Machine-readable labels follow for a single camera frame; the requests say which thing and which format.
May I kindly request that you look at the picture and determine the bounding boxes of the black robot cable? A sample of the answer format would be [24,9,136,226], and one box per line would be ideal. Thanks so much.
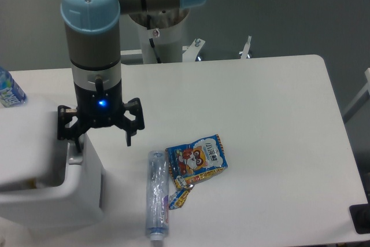
[146,14,162,64]

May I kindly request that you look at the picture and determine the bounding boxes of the white trash can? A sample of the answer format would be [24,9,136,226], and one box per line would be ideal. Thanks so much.
[1,135,105,228]

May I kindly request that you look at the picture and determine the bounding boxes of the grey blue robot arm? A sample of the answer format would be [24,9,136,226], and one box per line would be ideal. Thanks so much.
[57,0,206,153]

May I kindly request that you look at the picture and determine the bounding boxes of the blue snack bag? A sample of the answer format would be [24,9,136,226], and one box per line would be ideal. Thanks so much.
[165,134,228,210]

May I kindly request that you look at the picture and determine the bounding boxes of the blue labelled water bottle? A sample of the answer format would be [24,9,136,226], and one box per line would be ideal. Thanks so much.
[1,67,27,108]

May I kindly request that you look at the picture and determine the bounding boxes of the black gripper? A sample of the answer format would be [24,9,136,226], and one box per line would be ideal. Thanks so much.
[57,82,145,153]

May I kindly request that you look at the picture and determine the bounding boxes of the clear crushed plastic bottle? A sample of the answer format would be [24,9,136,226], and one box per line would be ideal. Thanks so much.
[146,151,169,242]

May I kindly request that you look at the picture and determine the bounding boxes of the white frame at right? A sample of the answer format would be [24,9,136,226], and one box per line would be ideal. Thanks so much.
[342,68,369,124]

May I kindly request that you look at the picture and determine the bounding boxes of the black object at table edge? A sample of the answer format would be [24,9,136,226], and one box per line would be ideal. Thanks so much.
[349,204,369,234]

